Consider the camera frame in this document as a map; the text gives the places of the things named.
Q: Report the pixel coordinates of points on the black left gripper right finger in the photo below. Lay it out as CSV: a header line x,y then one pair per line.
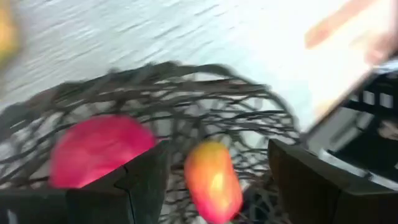
x,y
326,199

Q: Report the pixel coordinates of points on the grey woven placemat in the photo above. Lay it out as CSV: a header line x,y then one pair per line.
x,y
124,31

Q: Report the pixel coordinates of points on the red apple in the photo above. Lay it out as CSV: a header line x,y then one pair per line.
x,y
96,149

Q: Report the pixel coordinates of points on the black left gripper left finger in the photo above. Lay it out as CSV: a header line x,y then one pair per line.
x,y
93,205

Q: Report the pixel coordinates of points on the orange red mango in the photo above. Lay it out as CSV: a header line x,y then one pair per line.
x,y
214,183

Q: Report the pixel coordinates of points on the yellow banana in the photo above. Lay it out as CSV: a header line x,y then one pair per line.
x,y
6,34

